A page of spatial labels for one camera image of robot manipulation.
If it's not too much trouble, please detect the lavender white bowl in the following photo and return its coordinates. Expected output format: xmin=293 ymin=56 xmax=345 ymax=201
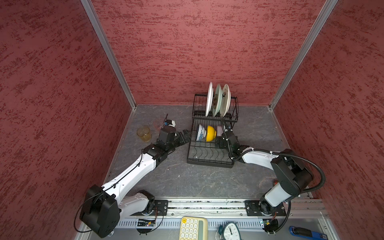
xmin=216 ymin=125 xmax=224 ymax=137

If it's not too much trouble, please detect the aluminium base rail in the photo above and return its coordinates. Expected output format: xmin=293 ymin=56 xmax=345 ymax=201
xmin=116 ymin=198 xmax=339 ymax=240

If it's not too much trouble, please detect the black wire dish rack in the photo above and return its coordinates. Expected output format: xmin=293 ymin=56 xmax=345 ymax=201
xmin=187 ymin=94 xmax=239 ymax=168

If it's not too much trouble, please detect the blue handled tool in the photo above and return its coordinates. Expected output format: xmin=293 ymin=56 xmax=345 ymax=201
xmin=289 ymin=226 xmax=329 ymax=240

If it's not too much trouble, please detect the white plate blue rim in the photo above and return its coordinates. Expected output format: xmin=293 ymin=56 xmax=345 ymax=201
xmin=205 ymin=82 xmax=214 ymax=117

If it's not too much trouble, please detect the pink drinking glass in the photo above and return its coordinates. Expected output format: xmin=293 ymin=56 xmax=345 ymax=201
xmin=153 ymin=119 xmax=164 ymax=132

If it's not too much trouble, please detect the yellow calculator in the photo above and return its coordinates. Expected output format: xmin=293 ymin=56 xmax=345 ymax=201
xmin=179 ymin=217 xmax=208 ymax=240

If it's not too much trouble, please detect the blue floral white bowl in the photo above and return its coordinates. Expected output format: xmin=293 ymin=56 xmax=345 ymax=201
xmin=196 ymin=124 xmax=207 ymax=142

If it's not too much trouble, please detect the amber drinking glass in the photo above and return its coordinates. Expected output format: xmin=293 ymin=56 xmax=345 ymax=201
xmin=137 ymin=125 xmax=152 ymax=142

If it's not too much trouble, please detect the aluminium corner post right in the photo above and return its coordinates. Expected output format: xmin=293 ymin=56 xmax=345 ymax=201
xmin=269 ymin=0 xmax=338 ymax=112

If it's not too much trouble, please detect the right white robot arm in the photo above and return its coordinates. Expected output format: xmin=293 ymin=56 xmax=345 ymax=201
xmin=215 ymin=131 xmax=314 ymax=216

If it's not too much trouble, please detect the mint green plate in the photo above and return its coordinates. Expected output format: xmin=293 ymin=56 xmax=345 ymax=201
xmin=213 ymin=84 xmax=223 ymax=117

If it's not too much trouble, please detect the cream plate gold rim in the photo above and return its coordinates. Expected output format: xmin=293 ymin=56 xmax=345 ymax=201
xmin=220 ymin=84 xmax=231 ymax=117

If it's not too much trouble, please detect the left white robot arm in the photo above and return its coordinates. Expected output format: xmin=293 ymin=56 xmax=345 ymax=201
xmin=76 ymin=125 xmax=192 ymax=238

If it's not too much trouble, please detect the aluminium corner post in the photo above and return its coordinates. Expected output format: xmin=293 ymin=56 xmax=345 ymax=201
xmin=269 ymin=0 xmax=338 ymax=112
xmin=81 ymin=0 xmax=137 ymax=111

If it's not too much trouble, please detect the yellow bowl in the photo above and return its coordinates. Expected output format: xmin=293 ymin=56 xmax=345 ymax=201
xmin=206 ymin=126 xmax=217 ymax=142

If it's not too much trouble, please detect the teal alarm clock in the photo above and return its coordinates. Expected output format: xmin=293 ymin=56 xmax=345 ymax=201
xmin=218 ymin=222 xmax=242 ymax=240

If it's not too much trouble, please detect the aluminium corner post left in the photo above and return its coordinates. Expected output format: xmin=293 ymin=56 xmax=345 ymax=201
xmin=81 ymin=0 xmax=137 ymax=111

